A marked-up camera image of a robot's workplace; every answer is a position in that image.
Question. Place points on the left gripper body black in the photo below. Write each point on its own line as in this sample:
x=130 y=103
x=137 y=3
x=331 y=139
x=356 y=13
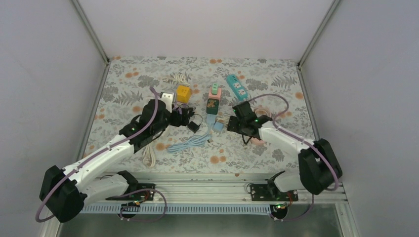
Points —
x=177 y=122

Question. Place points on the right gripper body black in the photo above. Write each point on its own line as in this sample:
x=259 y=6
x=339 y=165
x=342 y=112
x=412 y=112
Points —
x=235 y=128

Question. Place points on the pink round power socket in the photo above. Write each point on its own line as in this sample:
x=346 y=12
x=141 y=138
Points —
x=257 y=142

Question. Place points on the yellow cube power socket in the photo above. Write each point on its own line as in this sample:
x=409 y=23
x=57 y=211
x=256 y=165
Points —
x=183 y=94

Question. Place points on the dark green cube socket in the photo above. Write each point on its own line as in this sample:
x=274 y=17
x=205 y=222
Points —
x=212 y=106

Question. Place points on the pink cube power socket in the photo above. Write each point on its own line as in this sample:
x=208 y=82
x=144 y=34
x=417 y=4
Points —
x=217 y=95

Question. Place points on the small green plug adapter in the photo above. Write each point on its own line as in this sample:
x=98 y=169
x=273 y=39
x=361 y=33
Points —
x=215 y=88

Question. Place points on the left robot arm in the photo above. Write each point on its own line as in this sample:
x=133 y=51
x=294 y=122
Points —
x=65 y=191

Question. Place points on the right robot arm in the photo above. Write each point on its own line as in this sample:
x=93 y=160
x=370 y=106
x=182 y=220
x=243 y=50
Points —
x=318 y=167

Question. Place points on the small light blue adapter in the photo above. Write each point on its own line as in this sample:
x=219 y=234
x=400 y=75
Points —
x=218 y=126

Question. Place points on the light blue power strip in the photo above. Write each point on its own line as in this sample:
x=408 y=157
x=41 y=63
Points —
x=211 y=120

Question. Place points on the teal power strip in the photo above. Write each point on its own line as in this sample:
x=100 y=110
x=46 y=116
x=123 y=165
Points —
x=237 y=88

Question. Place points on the floral table cloth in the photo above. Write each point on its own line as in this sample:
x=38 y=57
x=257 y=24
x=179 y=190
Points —
x=272 y=84

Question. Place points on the black charger with cable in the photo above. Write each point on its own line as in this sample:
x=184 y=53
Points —
x=194 y=126

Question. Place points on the aluminium rail frame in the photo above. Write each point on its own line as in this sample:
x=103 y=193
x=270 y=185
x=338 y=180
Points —
x=224 y=188

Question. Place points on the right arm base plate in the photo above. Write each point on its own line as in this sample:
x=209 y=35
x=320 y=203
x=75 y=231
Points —
x=262 y=192

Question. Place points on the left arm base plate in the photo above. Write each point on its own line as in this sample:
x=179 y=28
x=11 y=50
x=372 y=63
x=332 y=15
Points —
x=138 y=196

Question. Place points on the light blue cable duct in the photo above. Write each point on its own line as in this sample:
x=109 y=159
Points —
x=109 y=208

